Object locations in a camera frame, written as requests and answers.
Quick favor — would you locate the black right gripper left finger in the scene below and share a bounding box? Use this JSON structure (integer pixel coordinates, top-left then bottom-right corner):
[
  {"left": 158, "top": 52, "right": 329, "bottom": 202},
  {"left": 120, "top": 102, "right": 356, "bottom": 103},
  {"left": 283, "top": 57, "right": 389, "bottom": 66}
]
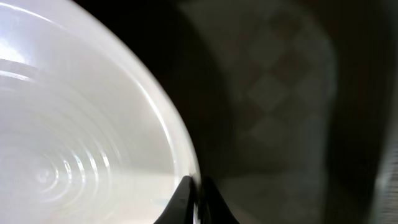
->
[{"left": 154, "top": 176, "right": 195, "bottom": 224}]

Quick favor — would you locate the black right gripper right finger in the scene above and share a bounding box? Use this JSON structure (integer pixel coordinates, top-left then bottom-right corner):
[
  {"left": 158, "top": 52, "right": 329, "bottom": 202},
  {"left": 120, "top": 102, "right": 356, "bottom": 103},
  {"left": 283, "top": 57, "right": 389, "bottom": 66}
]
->
[{"left": 200, "top": 177, "right": 239, "bottom": 224}]

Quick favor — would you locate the dark brown serving tray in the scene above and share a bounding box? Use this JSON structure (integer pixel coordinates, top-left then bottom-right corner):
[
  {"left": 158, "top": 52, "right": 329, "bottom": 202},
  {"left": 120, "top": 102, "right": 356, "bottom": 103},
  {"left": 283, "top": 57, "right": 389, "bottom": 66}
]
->
[{"left": 174, "top": 0, "right": 398, "bottom": 224}]

